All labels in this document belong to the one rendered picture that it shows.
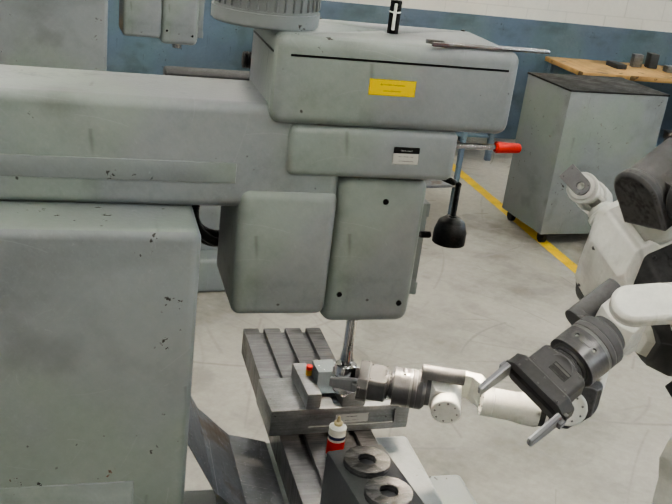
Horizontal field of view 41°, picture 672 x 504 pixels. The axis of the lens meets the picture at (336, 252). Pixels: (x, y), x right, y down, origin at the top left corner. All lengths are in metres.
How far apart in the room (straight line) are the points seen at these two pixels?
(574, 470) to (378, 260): 2.35
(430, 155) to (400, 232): 0.17
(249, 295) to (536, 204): 4.86
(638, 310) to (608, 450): 2.81
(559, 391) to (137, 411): 0.77
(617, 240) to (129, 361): 0.91
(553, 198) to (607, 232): 4.68
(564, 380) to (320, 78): 0.67
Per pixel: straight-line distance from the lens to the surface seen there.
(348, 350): 1.98
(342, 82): 1.63
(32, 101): 1.61
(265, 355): 2.49
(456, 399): 1.98
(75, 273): 1.58
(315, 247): 1.73
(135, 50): 8.31
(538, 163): 6.47
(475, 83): 1.72
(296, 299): 1.77
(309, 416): 2.15
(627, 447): 4.28
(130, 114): 1.61
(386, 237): 1.79
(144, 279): 1.59
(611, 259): 1.70
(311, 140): 1.66
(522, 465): 3.94
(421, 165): 1.74
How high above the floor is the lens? 2.13
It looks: 22 degrees down
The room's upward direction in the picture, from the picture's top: 7 degrees clockwise
